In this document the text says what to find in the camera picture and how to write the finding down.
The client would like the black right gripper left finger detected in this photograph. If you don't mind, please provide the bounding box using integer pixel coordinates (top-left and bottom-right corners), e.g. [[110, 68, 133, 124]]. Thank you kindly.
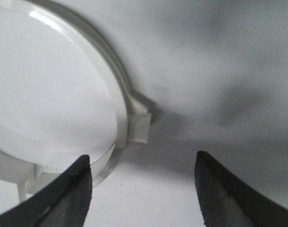
[[0, 155, 92, 227]]

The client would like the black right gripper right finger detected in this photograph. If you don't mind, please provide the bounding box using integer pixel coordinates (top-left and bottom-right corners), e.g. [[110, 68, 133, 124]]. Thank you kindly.
[[194, 151, 288, 227]]

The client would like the white half-ring pipe clamp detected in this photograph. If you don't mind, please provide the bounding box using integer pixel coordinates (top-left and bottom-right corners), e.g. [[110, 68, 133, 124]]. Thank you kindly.
[[27, 0, 151, 186]]

